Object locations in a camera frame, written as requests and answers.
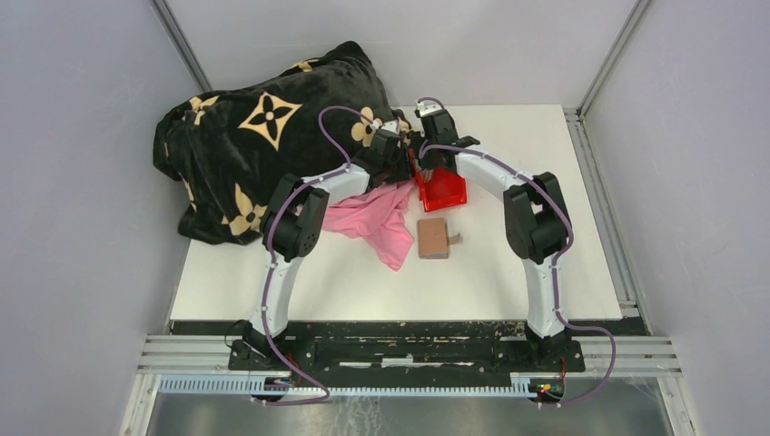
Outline blue slotted cable duct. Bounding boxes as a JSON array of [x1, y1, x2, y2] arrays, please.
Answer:
[[157, 375, 567, 399]]

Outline pink cloth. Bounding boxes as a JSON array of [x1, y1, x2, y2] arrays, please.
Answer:
[[322, 181, 415, 272]]

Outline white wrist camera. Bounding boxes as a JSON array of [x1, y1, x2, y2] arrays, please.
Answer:
[[380, 118, 410, 135], [415, 103, 442, 118]]

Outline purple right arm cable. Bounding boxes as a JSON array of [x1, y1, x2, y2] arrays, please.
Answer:
[[416, 97, 617, 409]]

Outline black floral blanket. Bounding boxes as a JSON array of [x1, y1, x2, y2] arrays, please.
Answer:
[[153, 41, 410, 245]]

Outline aluminium frame rails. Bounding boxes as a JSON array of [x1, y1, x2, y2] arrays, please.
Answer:
[[138, 335, 682, 378]]

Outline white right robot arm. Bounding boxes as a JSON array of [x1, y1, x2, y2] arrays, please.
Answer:
[[414, 104, 574, 371]]

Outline red plastic bin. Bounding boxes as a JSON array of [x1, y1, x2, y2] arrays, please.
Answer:
[[409, 150, 468, 213]]

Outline tan leather card holder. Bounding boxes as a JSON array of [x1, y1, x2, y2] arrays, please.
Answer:
[[417, 218, 463, 260]]

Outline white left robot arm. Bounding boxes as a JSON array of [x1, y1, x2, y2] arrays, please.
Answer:
[[242, 126, 412, 370]]

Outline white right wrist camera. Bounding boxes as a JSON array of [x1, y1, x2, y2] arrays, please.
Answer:
[[415, 103, 442, 118]]

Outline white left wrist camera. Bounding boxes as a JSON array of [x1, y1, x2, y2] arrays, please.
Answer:
[[380, 118, 410, 135]]

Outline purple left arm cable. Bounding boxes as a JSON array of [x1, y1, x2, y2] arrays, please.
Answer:
[[263, 105, 383, 408]]

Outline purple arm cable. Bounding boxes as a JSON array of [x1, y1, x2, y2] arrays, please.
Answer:
[[416, 97, 617, 409], [263, 105, 383, 408]]

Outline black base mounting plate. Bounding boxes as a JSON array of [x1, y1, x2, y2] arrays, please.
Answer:
[[228, 321, 586, 388]]

